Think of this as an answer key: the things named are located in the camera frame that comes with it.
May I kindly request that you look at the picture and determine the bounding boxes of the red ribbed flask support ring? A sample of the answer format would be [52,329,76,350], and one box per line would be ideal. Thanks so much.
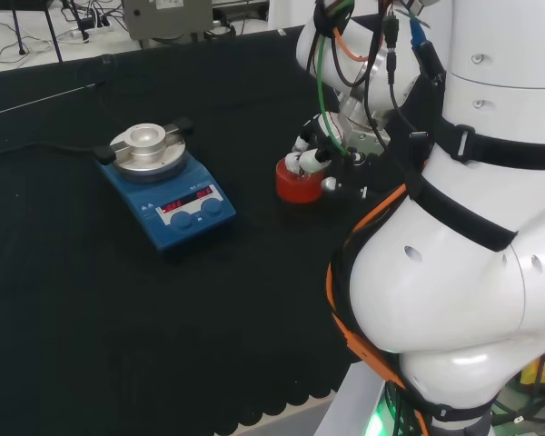
[274,156,324,204]

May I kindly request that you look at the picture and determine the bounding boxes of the black box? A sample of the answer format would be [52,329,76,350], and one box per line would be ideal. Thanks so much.
[0,0,54,12]

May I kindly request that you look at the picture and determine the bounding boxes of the black bench cloth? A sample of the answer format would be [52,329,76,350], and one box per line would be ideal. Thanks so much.
[0,25,419,436]

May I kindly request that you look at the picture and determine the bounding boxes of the black cable with plug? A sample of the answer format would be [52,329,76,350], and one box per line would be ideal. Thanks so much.
[383,13,431,143]

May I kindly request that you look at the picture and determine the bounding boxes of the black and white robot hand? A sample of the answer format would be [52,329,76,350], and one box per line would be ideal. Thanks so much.
[292,113,391,201]

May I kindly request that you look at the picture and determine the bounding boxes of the white board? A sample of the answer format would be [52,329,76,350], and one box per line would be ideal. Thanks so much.
[266,0,319,28]

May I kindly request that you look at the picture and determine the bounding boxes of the green cable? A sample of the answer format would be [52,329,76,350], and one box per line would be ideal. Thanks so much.
[314,34,350,160]

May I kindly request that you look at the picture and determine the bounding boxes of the grey metal cabinet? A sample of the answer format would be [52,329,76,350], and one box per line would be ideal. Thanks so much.
[121,0,214,41]

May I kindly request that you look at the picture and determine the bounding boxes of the white power strip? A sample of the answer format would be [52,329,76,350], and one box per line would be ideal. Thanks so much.
[74,20,115,40]

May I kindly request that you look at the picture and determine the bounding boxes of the black heater power cable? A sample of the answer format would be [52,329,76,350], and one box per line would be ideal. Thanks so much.
[0,142,99,160]

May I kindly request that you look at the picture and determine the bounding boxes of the blue base magnetic stirrer heater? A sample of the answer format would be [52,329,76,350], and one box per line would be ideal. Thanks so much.
[94,116,237,255]

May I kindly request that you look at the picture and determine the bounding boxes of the orange cable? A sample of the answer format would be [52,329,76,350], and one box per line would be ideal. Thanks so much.
[325,0,432,436]

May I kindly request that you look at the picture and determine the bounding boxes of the black tripod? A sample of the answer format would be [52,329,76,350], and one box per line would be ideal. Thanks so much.
[8,0,28,56]
[43,0,92,64]

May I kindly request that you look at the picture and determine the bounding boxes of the thin metal probe rod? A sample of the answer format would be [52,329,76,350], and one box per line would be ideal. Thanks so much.
[0,80,106,117]

